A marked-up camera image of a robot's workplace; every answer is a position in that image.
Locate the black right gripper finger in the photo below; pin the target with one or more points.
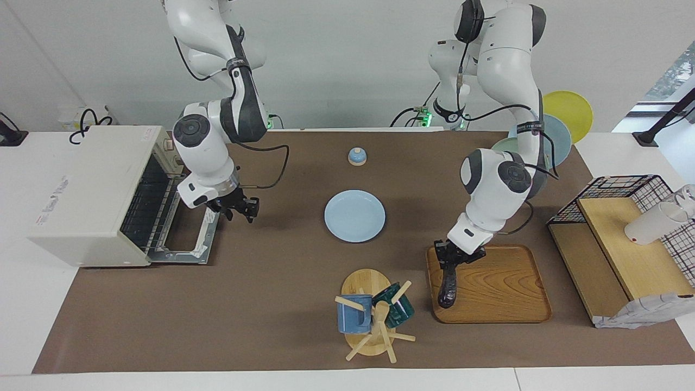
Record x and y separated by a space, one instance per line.
228 215
252 216

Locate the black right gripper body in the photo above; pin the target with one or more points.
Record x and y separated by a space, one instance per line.
236 201

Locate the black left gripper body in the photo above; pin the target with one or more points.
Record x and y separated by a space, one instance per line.
466 256

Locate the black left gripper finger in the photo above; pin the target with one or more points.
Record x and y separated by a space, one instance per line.
456 260
441 254

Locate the dark purple eggplant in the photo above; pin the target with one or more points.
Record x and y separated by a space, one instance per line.
448 288

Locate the light blue plate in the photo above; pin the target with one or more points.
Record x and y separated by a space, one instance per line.
354 216

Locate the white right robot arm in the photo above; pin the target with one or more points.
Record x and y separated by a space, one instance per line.
206 152

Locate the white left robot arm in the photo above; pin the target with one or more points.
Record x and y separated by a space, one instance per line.
499 184

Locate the cream toaster oven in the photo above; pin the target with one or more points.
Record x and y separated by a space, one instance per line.
81 206

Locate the wooden serving tray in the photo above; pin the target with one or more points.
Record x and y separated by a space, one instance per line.
499 293

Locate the dark green mug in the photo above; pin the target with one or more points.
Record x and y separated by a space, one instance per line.
402 312

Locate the wooden mug tree stand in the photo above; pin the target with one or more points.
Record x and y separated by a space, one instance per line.
366 282

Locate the brown table mat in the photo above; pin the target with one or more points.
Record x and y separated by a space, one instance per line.
244 304

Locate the blue mug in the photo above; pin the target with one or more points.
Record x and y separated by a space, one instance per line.
353 320

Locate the pale green plate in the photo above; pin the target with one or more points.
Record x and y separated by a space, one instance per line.
505 145

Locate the small blue lid wooden knob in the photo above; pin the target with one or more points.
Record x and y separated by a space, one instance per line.
357 157

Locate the pale blue racked plate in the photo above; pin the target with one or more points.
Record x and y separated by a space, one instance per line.
556 136

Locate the grey white cloth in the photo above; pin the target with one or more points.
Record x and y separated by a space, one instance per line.
635 312

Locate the yellow plate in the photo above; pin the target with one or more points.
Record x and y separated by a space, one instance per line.
575 111

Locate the white cup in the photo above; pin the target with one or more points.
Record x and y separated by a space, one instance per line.
649 228

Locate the clear glass cup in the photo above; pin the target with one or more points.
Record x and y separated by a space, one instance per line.
688 194

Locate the black table clamp mount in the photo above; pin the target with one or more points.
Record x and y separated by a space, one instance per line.
646 137

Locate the black desk bracket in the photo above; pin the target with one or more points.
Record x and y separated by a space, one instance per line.
11 137

